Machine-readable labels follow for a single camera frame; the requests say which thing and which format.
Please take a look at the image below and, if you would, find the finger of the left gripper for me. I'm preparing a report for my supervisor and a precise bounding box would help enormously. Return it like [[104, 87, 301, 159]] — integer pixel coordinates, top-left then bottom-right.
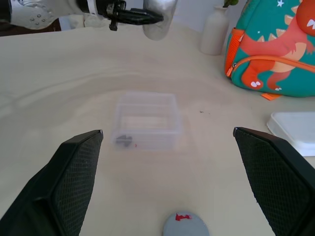
[[122, 12, 165, 26], [125, 8, 150, 16]]

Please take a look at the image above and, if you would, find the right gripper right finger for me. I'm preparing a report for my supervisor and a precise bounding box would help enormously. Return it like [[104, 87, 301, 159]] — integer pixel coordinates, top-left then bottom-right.
[[233, 127, 315, 236]]

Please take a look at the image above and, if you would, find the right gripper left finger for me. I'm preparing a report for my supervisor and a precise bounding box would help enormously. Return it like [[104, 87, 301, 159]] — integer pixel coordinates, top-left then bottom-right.
[[0, 129, 104, 236]]

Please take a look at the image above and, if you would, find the clear jar with silver lid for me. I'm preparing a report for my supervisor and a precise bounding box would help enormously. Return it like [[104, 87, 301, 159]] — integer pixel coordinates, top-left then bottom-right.
[[142, 0, 178, 41]]

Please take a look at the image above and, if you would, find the grey round disc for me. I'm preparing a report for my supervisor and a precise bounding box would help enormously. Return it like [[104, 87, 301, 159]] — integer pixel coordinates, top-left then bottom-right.
[[162, 210, 210, 236]]

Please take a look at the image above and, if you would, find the clear plastic container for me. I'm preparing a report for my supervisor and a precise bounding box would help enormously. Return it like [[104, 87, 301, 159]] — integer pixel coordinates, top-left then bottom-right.
[[111, 91, 183, 151]]

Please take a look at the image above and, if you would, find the white rectangular case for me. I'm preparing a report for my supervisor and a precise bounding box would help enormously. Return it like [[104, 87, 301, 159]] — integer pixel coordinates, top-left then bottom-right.
[[266, 112, 315, 157]]

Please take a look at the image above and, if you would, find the white ceramic vase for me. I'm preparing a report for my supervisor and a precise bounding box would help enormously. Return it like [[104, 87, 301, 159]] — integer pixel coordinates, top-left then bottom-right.
[[199, 5, 231, 56]]

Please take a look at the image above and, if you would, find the teal dinosaur backpack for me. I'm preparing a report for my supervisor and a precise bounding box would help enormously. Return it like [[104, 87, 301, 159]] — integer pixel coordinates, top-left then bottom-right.
[[223, 0, 315, 101]]

